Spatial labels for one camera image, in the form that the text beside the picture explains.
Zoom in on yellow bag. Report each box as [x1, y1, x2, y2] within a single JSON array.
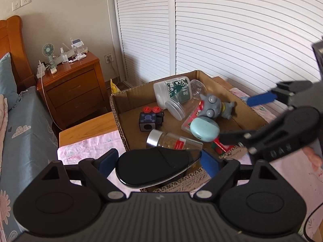
[[110, 79, 120, 95]]

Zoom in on black computer mouse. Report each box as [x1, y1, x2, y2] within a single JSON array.
[[115, 148, 203, 188]]

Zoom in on wooden bed headboard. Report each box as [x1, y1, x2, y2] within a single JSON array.
[[0, 15, 37, 94]]

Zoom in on person's right hand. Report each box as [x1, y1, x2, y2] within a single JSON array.
[[301, 145, 323, 169]]

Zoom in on wooden nightstand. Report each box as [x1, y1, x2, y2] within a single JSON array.
[[37, 51, 109, 130]]

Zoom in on teal earbud case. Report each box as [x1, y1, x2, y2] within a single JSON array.
[[190, 116, 220, 143]]

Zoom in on pink quilt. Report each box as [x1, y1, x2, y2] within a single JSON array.
[[0, 94, 9, 144]]

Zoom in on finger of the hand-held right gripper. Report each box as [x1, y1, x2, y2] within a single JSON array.
[[246, 80, 313, 107], [219, 115, 288, 155]]

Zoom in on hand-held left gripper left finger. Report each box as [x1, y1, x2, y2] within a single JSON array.
[[43, 148, 124, 202]]

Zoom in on pink printed cloth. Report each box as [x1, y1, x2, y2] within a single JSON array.
[[57, 88, 323, 242]]

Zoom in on white power strip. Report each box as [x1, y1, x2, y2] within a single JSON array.
[[37, 60, 47, 79]]

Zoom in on clear plastic jar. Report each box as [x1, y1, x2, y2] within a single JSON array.
[[165, 79, 208, 121]]

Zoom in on white charging cable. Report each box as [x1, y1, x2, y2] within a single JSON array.
[[40, 77, 61, 130]]

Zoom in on cardboard box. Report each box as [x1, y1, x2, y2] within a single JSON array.
[[110, 70, 269, 193]]

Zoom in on grey toy figure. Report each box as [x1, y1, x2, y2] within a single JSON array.
[[197, 93, 236, 119]]

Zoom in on white wall cable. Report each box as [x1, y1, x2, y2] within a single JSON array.
[[107, 0, 122, 81]]

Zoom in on white louvered closet door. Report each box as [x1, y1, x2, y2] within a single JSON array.
[[112, 0, 176, 87], [174, 0, 323, 101]]

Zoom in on blue pillow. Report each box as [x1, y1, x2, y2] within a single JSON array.
[[0, 52, 21, 111]]

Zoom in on white bottle with green label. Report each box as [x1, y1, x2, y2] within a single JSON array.
[[153, 76, 192, 110]]

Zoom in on blue-grey bed sheet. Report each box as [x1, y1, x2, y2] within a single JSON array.
[[0, 86, 60, 242]]

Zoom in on black cube toy red buttons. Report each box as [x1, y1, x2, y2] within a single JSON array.
[[139, 106, 165, 132]]

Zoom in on small green desk fan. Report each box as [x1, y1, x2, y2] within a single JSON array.
[[42, 43, 56, 70]]

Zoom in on glass jar silver lid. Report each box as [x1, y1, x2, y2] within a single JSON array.
[[146, 129, 203, 152]]

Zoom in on black cable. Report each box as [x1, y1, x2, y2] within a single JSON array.
[[303, 205, 323, 242]]

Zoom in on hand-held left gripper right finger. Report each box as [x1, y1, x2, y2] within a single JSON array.
[[193, 149, 288, 200]]

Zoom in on clear phone stand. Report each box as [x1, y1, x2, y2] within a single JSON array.
[[70, 38, 87, 60]]

